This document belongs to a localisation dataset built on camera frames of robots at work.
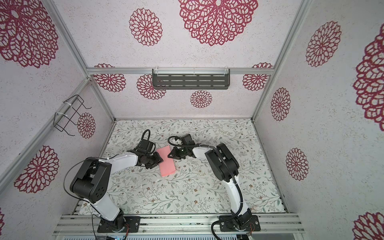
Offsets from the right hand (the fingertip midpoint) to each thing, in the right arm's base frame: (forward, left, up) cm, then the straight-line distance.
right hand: (167, 154), depth 96 cm
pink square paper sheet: (-5, 0, -5) cm, 8 cm away
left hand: (-5, +4, -3) cm, 7 cm away
